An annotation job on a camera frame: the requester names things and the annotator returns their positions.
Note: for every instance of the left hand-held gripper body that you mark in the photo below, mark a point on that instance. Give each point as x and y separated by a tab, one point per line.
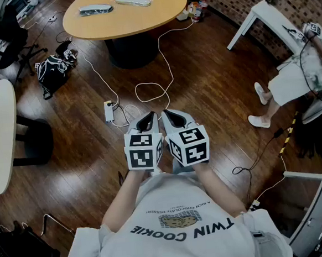
141	154

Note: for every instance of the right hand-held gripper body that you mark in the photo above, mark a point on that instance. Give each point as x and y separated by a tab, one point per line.
193	150

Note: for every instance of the person's right forearm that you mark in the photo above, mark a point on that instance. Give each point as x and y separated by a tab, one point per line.
218	190

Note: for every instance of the person's left forearm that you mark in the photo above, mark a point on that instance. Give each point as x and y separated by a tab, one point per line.
124	197

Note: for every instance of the black and white bag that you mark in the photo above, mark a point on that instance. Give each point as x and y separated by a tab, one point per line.
51	75

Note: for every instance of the white power strip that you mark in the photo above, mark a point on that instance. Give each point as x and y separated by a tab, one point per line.
108	111

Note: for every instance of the white printed t-shirt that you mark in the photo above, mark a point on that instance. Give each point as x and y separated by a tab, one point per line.
173	243

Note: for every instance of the yellow black striped tape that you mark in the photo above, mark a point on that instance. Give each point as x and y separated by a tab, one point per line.
287	136

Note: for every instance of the metal chair leg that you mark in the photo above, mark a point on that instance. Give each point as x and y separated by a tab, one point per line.
56	220

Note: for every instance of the oval wooden table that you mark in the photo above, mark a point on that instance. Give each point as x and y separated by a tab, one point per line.
124	20

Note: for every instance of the grey cabinet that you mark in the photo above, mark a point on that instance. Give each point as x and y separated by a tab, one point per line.
315	218

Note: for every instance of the cluster of bottles and packets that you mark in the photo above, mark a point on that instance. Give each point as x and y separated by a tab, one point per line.
194	10

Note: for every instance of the white bench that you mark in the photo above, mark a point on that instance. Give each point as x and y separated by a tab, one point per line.
271	19

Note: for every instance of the black equipment pile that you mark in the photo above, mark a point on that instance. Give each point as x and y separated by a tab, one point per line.
23	252

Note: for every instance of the black office chair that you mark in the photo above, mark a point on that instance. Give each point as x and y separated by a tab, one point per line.
9	34

